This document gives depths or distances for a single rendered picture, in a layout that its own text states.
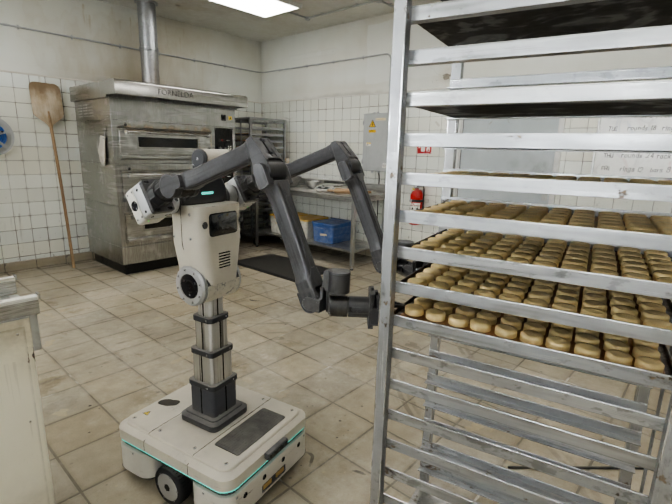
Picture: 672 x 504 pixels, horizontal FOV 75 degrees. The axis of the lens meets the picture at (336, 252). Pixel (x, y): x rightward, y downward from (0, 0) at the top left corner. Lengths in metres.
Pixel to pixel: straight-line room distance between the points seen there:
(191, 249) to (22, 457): 0.87
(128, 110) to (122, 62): 1.26
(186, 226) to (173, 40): 5.19
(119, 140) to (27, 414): 3.67
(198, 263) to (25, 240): 4.41
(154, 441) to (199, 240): 0.83
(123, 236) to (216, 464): 3.73
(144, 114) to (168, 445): 3.93
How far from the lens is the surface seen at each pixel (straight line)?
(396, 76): 1.06
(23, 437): 1.88
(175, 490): 2.03
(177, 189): 1.47
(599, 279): 1.02
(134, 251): 5.30
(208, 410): 1.99
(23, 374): 1.79
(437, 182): 1.05
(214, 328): 1.85
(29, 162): 5.94
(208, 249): 1.69
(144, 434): 2.07
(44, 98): 5.97
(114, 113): 5.15
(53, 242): 6.08
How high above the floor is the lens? 1.38
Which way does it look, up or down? 13 degrees down
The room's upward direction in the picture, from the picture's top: 1 degrees clockwise
